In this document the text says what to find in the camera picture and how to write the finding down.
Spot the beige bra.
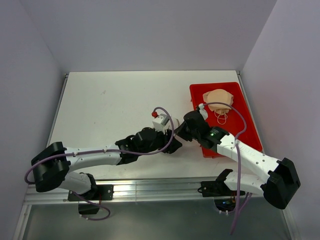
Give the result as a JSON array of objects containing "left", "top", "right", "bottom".
[{"left": 202, "top": 88, "right": 234, "bottom": 125}]

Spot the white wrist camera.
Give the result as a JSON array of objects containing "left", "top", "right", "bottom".
[
  {"left": 196, "top": 103, "right": 208, "bottom": 120},
  {"left": 151, "top": 111, "right": 175, "bottom": 134}
]

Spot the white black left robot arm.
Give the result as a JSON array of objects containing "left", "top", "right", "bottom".
[{"left": 30, "top": 127, "right": 183, "bottom": 200}]

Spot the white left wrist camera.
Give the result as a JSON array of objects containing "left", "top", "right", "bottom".
[{"left": 151, "top": 111, "right": 175, "bottom": 134}]

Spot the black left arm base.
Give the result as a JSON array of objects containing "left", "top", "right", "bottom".
[{"left": 67, "top": 184, "right": 114, "bottom": 216}]

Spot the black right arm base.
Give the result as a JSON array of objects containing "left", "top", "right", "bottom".
[{"left": 197, "top": 178, "right": 238, "bottom": 213}]

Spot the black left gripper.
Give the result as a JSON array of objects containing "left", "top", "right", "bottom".
[{"left": 138, "top": 125, "right": 182, "bottom": 156}]

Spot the red plastic tray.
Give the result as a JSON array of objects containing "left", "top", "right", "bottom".
[{"left": 189, "top": 82, "right": 263, "bottom": 152}]

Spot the aluminium mounting rail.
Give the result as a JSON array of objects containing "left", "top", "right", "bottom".
[{"left": 24, "top": 177, "right": 288, "bottom": 205}]

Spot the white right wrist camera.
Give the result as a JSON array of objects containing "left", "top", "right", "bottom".
[{"left": 196, "top": 103, "right": 208, "bottom": 120}]

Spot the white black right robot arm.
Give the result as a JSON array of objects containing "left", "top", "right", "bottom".
[{"left": 175, "top": 111, "right": 301, "bottom": 210}]

